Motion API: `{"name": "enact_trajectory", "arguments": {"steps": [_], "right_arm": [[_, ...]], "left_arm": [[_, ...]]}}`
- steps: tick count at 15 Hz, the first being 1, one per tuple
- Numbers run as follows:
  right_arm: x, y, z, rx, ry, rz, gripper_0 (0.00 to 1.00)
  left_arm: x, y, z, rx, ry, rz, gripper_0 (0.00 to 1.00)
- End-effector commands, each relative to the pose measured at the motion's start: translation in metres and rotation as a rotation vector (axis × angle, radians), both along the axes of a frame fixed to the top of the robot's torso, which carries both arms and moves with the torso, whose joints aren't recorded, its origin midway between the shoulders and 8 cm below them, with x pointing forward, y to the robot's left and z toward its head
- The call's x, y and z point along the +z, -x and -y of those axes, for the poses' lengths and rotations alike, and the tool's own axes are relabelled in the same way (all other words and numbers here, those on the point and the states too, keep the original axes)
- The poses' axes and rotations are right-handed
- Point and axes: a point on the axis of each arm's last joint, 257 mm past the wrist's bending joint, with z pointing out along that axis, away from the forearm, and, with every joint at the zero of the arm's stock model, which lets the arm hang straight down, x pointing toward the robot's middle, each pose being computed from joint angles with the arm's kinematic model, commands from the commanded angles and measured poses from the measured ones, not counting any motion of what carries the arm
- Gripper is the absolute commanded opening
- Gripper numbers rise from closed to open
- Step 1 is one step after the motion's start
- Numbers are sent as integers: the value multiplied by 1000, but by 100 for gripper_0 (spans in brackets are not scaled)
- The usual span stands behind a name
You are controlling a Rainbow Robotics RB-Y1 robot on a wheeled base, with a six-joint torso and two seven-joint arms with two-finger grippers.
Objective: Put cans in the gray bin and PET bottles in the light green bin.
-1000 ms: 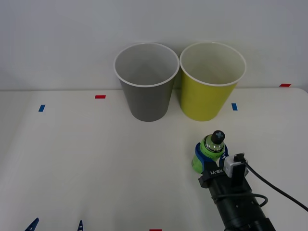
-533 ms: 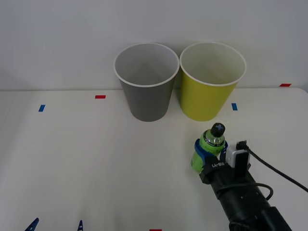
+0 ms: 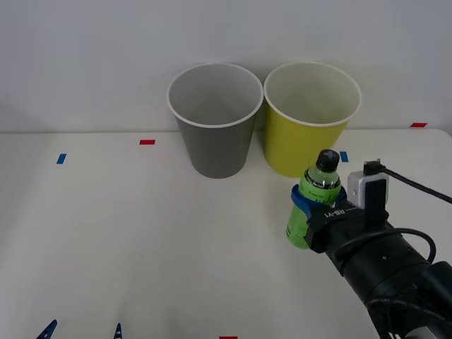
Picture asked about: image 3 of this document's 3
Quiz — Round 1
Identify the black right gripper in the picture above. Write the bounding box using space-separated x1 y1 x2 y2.
290 184 390 255

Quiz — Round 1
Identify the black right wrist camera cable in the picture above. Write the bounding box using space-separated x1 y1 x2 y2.
333 159 452 264

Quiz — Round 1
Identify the yellow-green plastic bin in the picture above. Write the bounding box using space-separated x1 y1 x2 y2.
263 61 362 179

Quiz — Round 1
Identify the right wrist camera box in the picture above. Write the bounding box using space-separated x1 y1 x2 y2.
347 170 390 230

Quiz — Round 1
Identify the green plastic bottle black cap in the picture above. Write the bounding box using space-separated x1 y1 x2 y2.
285 148 343 250

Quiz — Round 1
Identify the grey plastic bin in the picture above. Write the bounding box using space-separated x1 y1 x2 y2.
166 62 264 179

